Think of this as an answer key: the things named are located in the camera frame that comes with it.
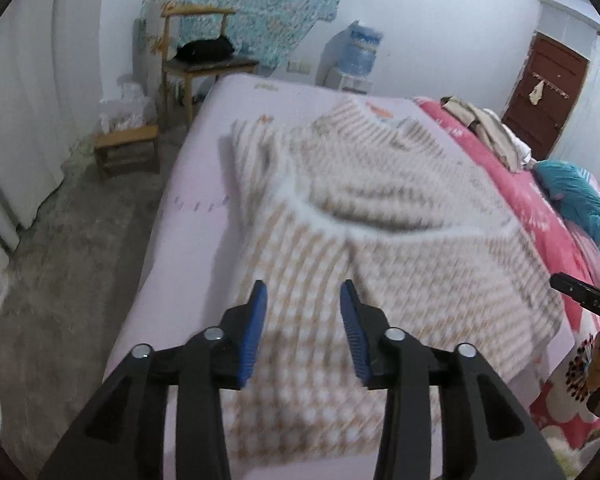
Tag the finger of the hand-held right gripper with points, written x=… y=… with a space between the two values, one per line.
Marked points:
x=567 y=286

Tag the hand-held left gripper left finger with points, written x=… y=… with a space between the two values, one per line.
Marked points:
x=252 y=340

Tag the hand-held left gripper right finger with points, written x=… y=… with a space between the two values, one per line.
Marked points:
x=355 y=340

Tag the beige checked knit coat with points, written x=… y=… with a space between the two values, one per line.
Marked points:
x=405 y=200

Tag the beige clothes pile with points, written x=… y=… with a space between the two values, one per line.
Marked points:
x=490 y=130

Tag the red floral blanket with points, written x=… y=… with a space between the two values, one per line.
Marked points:
x=530 y=195

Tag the teal blanket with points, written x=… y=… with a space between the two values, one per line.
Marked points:
x=575 y=185

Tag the white cloth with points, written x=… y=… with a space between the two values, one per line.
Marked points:
x=522 y=150

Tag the brown door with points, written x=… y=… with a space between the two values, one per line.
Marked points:
x=555 y=100

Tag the glossy pink printed mat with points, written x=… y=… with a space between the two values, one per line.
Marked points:
x=220 y=120

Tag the small wooden stool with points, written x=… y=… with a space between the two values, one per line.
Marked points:
x=125 y=136

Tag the clear plastic bags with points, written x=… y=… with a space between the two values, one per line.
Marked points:
x=125 y=110

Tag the wooden chair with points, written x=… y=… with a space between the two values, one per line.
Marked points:
x=200 y=67

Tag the black bag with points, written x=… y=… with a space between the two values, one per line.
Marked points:
x=205 y=50

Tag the white curtain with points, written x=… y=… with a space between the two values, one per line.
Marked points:
x=20 y=110

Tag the wall socket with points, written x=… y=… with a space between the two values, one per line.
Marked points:
x=299 y=66

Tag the teal patterned wall cloth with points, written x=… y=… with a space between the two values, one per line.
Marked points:
x=260 y=5

